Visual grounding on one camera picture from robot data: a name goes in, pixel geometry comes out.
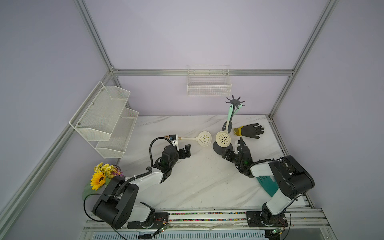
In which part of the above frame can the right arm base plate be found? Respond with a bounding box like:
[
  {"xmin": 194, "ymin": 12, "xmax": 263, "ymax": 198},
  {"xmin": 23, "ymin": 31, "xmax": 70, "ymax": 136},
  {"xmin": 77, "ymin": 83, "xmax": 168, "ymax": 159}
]
[{"xmin": 246, "ymin": 211, "xmax": 288, "ymax": 228}]

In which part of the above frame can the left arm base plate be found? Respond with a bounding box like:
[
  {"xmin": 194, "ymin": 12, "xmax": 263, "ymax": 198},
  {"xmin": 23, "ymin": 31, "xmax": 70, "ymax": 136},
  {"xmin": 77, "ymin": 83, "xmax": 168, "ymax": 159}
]
[{"xmin": 127, "ymin": 212, "xmax": 170, "ymax": 229}]

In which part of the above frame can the aluminium frame rail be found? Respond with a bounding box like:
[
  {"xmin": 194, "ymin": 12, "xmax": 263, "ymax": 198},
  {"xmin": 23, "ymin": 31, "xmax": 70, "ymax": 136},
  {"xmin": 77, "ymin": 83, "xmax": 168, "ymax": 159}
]
[{"xmin": 114, "ymin": 69, "xmax": 295, "ymax": 77}]

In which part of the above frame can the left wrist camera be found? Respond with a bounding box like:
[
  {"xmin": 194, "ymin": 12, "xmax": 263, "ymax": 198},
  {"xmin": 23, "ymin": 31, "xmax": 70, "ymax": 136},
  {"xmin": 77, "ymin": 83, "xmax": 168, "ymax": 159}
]
[{"xmin": 168, "ymin": 134, "xmax": 179, "ymax": 151}]

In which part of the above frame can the yellow artificial sunflower bouquet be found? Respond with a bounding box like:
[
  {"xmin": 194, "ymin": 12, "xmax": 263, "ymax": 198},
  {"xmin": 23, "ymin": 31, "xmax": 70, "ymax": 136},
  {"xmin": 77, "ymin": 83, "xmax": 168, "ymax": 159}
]
[{"xmin": 82, "ymin": 163, "xmax": 123, "ymax": 200}]

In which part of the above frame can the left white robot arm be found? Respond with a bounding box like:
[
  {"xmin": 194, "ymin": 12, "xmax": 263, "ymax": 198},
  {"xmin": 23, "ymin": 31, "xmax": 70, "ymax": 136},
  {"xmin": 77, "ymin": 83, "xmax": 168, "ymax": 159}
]
[{"xmin": 92, "ymin": 135, "xmax": 191, "ymax": 230}]

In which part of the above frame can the black yellow work glove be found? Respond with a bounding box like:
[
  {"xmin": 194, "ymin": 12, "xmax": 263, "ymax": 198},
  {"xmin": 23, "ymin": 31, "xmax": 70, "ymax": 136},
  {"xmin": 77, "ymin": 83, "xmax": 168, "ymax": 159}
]
[{"xmin": 233, "ymin": 123, "xmax": 265, "ymax": 139}]

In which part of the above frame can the white wire wall basket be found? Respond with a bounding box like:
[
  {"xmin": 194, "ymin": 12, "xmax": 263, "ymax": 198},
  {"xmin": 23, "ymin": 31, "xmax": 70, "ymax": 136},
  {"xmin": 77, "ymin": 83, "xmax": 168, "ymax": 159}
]
[{"xmin": 187, "ymin": 65, "xmax": 232, "ymax": 97}]

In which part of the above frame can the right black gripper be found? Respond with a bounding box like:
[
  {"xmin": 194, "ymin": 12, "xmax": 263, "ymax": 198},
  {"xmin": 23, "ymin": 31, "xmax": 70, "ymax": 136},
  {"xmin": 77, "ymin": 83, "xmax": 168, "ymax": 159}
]
[{"xmin": 221, "ymin": 148, "xmax": 244, "ymax": 167}]

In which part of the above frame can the grey skimmer mint handle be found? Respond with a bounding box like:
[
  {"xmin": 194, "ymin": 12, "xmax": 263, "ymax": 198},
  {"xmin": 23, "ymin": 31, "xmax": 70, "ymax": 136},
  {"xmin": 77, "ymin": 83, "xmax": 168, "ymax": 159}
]
[{"xmin": 222, "ymin": 104, "xmax": 244, "ymax": 134}]

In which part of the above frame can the white mesh two-tier shelf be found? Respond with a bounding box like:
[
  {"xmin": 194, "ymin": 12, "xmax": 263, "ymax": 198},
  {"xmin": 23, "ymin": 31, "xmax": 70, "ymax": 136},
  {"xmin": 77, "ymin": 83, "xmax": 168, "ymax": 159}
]
[{"xmin": 69, "ymin": 82, "xmax": 139, "ymax": 159}]

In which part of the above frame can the green work glove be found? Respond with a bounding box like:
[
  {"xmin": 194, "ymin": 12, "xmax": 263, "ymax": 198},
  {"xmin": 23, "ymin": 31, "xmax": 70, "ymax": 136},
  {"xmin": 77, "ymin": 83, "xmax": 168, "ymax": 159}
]
[{"xmin": 257, "ymin": 176, "xmax": 279, "ymax": 197}]

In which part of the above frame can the dark grey utensil rack stand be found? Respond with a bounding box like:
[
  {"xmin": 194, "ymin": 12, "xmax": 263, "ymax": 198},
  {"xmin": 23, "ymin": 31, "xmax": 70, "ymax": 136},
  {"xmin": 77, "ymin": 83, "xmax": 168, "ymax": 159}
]
[{"xmin": 213, "ymin": 96, "xmax": 245, "ymax": 156}]

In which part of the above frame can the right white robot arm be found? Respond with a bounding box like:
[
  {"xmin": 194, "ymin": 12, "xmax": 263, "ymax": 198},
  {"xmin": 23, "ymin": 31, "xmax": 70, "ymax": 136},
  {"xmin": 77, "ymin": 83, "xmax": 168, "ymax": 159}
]
[{"xmin": 222, "ymin": 139, "xmax": 315, "ymax": 227}]

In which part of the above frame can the white skimmer wooden handle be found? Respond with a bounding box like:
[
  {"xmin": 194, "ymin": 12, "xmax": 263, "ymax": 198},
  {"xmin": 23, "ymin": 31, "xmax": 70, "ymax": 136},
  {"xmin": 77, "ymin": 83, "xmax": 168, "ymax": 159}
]
[{"xmin": 178, "ymin": 131, "xmax": 212, "ymax": 147}]

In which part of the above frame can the cream skimmer mint handle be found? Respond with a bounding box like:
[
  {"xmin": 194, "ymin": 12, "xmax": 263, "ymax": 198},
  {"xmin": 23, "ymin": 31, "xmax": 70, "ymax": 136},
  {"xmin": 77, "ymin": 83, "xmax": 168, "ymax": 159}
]
[{"xmin": 216, "ymin": 104, "xmax": 234, "ymax": 148}]

